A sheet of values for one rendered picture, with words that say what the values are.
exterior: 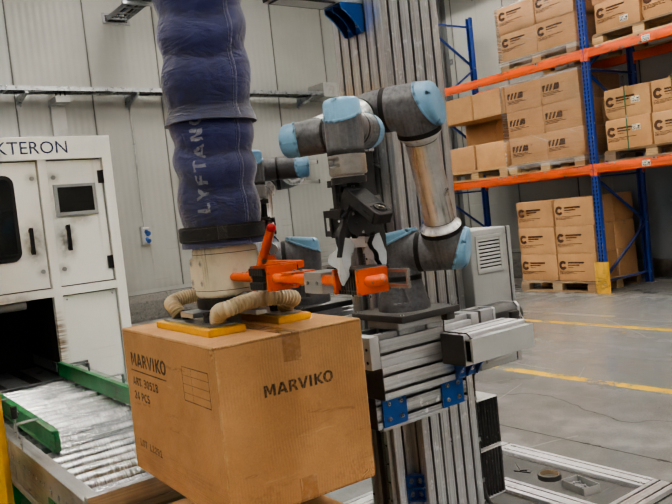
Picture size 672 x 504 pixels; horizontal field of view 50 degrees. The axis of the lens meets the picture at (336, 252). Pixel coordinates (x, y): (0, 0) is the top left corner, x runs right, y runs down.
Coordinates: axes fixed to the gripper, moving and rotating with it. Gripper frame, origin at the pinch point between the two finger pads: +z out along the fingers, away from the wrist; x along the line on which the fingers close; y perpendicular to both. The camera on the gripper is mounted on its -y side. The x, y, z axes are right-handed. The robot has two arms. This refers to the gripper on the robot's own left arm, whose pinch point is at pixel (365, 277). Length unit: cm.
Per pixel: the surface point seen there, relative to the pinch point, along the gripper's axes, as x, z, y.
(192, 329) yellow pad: 15, 12, 53
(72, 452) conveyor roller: 19, 68, 171
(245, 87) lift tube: -7, -47, 52
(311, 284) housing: 3.5, 1.3, 14.4
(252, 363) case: 11.4, 18.3, 29.9
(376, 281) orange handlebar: 1.5, 0.4, -5.4
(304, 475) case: 1, 47, 30
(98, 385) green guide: -18, 64, 258
